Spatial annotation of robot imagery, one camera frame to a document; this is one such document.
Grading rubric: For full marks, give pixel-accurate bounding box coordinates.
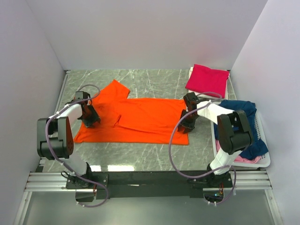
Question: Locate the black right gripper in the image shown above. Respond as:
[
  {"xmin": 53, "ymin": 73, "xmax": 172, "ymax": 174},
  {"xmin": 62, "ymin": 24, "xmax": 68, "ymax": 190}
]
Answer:
[{"xmin": 177, "ymin": 110, "xmax": 198, "ymax": 135}]

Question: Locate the orange t-shirt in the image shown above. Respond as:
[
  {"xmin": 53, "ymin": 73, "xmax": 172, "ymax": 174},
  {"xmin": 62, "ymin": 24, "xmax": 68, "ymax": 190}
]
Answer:
[{"xmin": 74, "ymin": 80, "xmax": 189, "ymax": 145}]

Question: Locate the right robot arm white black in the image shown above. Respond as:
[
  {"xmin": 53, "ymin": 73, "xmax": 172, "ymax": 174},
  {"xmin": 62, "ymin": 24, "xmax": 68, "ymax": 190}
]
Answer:
[{"xmin": 174, "ymin": 92, "xmax": 254, "ymax": 187}]

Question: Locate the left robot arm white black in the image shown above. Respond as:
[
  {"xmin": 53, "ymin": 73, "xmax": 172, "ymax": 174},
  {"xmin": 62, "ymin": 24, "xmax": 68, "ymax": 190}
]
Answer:
[{"xmin": 37, "ymin": 91, "xmax": 101, "ymax": 188}]

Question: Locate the folded white t-shirt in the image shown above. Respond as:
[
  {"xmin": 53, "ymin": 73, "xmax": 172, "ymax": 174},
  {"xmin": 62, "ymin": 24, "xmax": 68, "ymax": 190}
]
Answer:
[{"xmin": 188, "ymin": 67, "xmax": 228, "ymax": 99}]

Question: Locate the folded magenta t-shirt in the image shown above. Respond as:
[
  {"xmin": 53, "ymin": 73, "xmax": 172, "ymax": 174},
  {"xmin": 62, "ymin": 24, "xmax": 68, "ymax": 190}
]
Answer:
[{"xmin": 185, "ymin": 64, "xmax": 230, "ymax": 98}]

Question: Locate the light pink t-shirt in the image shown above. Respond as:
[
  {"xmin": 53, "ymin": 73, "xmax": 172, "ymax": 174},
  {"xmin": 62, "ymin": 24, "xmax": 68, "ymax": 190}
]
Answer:
[{"xmin": 215, "ymin": 140, "xmax": 261, "ymax": 164}]

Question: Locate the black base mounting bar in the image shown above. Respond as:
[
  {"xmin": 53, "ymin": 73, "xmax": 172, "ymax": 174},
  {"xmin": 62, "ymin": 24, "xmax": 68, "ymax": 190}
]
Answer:
[{"xmin": 66, "ymin": 171, "xmax": 233, "ymax": 202}]

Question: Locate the navy blue t-shirt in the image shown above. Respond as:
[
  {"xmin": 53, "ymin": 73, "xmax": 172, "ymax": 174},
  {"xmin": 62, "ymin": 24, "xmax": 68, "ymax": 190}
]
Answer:
[{"xmin": 214, "ymin": 100, "xmax": 269, "ymax": 161}]

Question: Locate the white plastic laundry basket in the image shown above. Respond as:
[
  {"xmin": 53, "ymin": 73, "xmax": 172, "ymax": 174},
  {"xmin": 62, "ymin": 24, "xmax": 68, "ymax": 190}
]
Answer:
[{"xmin": 210, "ymin": 111, "xmax": 270, "ymax": 169}]

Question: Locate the aluminium frame rail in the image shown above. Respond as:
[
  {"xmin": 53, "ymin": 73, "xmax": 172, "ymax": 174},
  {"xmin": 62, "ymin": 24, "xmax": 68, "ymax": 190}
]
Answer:
[{"xmin": 24, "ymin": 171, "xmax": 272, "ymax": 192}]

